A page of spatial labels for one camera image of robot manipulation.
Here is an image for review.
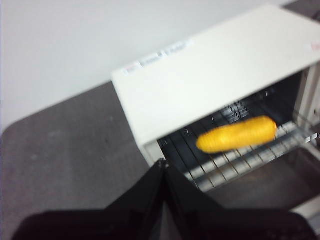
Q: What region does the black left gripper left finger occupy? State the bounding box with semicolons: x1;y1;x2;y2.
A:
11;159;166;240

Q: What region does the label sticker with red mark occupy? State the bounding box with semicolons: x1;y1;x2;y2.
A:
122;63;140;75

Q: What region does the white printed label sticker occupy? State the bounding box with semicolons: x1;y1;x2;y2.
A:
164;39;196;56
139;50;164;66

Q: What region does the yellow corn cob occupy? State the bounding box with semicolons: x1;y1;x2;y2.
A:
195;115;278;154

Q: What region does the metal wire oven rack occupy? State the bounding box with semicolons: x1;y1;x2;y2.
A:
184;119;320;193

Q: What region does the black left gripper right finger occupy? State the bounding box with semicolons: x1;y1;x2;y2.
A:
163;163;316;240

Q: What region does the cream Toshiba toaster oven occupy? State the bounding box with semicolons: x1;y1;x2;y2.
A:
110;3;320;219

